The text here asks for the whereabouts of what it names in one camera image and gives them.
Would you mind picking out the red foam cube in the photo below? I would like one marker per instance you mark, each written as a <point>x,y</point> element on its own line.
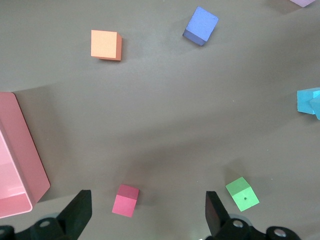
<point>125,203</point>

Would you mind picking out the pink plastic bin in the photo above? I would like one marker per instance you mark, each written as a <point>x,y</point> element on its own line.
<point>22,155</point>

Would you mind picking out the green foam cube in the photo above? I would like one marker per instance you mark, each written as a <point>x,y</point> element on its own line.
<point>243,197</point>

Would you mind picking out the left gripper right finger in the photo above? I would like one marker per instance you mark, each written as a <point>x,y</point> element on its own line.
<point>215,217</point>

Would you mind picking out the orange foam cube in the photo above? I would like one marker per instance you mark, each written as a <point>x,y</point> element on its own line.
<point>103,43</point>

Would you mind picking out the large table cover sheet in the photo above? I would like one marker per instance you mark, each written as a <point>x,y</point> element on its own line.
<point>160,112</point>

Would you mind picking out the purple foam cube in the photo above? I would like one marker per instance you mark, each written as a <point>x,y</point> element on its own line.
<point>201,23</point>

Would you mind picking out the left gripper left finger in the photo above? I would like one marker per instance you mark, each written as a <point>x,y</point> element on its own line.
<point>75,217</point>

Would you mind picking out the pink foam cube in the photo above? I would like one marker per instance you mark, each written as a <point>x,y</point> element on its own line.
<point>303,2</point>

